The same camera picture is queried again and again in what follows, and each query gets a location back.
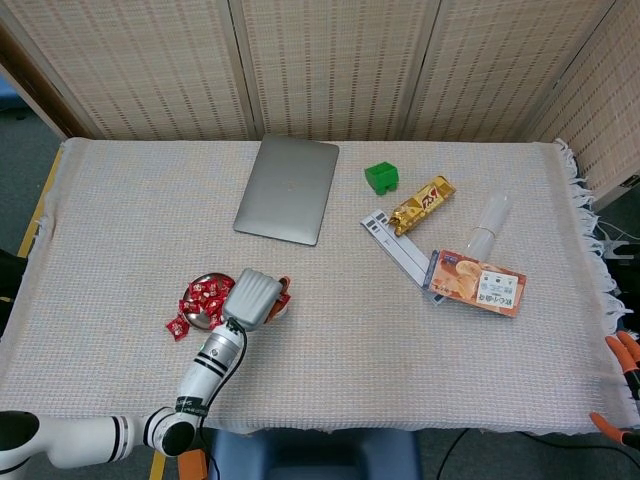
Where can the orange block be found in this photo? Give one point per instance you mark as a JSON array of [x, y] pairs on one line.
[[192, 467]]

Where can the beige woven tablecloth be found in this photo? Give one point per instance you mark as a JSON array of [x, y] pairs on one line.
[[350, 350]]

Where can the woven folding screen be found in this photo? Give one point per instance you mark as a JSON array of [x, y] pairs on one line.
[[350, 65]]

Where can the blue chair seat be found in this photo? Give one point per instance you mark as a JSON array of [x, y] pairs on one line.
[[310, 455]]

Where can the white flat paper box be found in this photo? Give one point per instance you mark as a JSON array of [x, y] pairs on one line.
[[395, 245]]

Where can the green toy block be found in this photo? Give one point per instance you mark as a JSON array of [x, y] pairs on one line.
[[380, 175]]

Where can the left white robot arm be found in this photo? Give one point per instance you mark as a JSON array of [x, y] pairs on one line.
[[210, 370]]

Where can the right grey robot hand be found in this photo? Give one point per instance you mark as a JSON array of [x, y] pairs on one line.
[[631, 355]]

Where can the orange potato chips box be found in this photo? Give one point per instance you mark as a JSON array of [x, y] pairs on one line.
[[475, 285]]

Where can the gold snack packet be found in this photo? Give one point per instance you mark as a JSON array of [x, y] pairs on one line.
[[422, 205]]

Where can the metal dish of red candies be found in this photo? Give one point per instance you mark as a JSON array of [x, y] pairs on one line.
[[196, 316]]

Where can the grey closed laptop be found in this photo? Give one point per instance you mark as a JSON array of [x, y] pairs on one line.
[[287, 190]]

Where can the red candy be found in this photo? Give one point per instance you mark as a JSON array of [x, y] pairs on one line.
[[222, 286], [197, 290], [283, 300], [207, 300], [187, 306], [176, 327], [216, 315]]

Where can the white plastic clamp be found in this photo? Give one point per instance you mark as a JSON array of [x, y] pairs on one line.
[[612, 247]]

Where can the white paper cup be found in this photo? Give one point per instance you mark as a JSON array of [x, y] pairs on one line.
[[284, 312]]

